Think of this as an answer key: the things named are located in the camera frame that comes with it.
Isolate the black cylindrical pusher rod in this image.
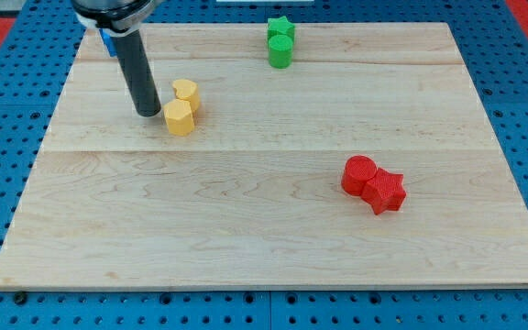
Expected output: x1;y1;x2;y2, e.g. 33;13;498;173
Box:
111;30;160;117

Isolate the yellow heart block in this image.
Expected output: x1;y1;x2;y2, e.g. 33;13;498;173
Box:
171;79;201;113

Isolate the blue block behind rod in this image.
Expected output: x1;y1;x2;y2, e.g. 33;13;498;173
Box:
99;29;116;58

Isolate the yellow hexagon block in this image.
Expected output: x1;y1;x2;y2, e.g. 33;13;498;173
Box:
163;99;194;136

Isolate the green star block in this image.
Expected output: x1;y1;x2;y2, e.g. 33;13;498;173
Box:
267;16;295;40

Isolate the green cylinder block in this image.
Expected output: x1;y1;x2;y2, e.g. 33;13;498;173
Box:
268;35;293;69

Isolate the red cylinder block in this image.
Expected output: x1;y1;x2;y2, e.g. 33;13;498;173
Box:
341;155;378;196

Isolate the wooden board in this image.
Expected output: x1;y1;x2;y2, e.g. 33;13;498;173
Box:
0;23;528;292

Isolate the red star block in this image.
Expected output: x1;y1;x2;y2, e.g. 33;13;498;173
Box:
361;168;407;215

